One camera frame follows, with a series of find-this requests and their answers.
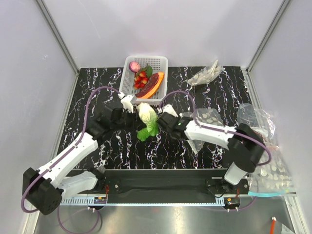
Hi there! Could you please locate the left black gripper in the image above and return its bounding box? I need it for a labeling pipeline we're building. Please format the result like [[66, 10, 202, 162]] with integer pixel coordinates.
[[112, 108, 146, 133]]

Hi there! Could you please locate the green lettuce head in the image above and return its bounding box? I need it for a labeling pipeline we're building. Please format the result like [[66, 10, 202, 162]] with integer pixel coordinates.
[[136, 103, 159, 141]]

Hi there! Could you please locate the zip bag with white slices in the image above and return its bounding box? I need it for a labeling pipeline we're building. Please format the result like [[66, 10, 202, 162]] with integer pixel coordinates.
[[187, 108, 224, 154]]

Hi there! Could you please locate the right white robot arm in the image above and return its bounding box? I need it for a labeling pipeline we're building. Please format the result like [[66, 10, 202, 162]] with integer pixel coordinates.
[[157, 112, 265, 193]]

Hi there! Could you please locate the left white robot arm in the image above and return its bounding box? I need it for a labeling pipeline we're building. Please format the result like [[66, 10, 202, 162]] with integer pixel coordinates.
[[21, 108, 143, 215]]

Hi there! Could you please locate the back bag of slices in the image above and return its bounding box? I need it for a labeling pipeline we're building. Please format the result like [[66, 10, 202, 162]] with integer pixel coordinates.
[[187, 60, 224, 86]]

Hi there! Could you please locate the blue-zip bag of slices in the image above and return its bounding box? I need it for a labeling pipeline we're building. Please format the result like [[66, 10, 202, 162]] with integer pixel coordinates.
[[248, 145, 295, 197]]

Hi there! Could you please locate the orange papaya slice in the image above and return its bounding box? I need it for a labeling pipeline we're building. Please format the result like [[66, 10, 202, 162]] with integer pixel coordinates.
[[135, 72, 165, 99]]

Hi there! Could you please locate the red cherry bunch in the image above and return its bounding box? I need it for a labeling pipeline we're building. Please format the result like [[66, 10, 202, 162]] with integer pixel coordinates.
[[134, 65, 153, 89]]

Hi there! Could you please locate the purple onion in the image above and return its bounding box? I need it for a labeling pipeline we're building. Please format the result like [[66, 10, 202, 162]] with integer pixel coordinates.
[[129, 61, 141, 73]]

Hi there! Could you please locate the crumpled clear bags pile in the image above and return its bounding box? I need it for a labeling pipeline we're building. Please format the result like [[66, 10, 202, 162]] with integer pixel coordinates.
[[237, 103, 279, 151]]

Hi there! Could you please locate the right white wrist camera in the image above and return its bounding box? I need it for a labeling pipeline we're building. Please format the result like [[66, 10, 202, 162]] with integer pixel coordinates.
[[157, 104, 179, 117]]

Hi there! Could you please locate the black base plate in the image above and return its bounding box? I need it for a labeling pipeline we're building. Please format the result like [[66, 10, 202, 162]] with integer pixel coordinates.
[[81, 169, 249, 195]]

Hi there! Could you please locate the right aluminium frame post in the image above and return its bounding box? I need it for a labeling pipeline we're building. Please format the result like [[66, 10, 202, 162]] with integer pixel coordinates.
[[246, 0, 292, 74]]

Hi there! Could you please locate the aluminium frame post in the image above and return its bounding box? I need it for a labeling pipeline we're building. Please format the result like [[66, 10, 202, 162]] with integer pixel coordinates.
[[246, 0, 292, 74], [35, 0, 80, 74]]

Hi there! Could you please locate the white slotted cable duct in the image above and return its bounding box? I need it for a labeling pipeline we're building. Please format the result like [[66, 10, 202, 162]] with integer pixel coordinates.
[[60, 195, 225, 207]]

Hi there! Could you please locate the left aluminium frame post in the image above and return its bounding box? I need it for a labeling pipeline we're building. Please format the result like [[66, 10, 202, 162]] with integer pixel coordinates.
[[35, 0, 80, 74]]

